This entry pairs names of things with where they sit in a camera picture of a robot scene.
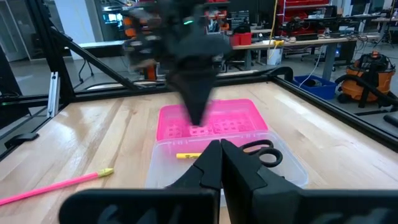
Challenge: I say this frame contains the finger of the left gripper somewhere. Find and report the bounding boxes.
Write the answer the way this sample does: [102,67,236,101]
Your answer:
[194,73,217,126]
[167,73,196,126]

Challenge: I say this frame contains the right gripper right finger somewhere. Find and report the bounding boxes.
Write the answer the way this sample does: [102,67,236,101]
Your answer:
[220,138,398,224]

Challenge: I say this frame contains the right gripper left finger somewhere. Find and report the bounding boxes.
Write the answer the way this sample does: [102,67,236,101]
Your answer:
[58,139,223,224]

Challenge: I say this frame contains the yellow highlighter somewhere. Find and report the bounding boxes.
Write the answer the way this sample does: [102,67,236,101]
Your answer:
[175,152,203,161]

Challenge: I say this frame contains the black-handled scissors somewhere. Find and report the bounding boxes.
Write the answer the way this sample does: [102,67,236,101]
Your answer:
[240,139,284,169]

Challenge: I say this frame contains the clear plastic supply box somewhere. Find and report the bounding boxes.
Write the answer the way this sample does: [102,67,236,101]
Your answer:
[145,129,309,191]

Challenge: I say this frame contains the pink perforated box lid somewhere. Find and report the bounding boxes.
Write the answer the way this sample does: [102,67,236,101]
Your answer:
[155,98,269,142]

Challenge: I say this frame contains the red storage box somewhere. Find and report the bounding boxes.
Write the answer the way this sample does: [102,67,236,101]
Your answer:
[229,32,253,47]

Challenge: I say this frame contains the white bucket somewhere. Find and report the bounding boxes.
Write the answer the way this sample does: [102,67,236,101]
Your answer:
[266,39,284,67]

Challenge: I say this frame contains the wooden workbench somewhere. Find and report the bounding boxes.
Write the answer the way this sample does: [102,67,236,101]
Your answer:
[231,34,359,82]

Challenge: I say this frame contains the red tool cabinet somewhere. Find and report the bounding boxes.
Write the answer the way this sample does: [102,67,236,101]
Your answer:
[277,0,331,35]

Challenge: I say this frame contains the small blue plastic bin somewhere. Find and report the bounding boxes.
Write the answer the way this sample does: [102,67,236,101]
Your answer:
[293,73,339,101]

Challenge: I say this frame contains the pink pencil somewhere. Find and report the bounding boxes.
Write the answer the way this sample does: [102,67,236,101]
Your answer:
[0,167,115,207]

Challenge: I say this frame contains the orange shop vacuum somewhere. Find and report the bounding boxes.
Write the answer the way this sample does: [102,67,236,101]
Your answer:
[335,50,398,109]

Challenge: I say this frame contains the yellow hanging cable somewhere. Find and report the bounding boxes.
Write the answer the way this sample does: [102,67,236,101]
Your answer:
[268,0,279,43]

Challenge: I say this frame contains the black metal table frame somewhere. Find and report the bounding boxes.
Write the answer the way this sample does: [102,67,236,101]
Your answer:
[0,0,398,159]

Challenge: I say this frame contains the white cable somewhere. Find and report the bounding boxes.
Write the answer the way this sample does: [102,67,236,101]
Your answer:
[306,46,326,88]

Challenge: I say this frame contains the silver aluminium bracket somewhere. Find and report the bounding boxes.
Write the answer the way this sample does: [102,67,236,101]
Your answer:
[46,71,60,119]

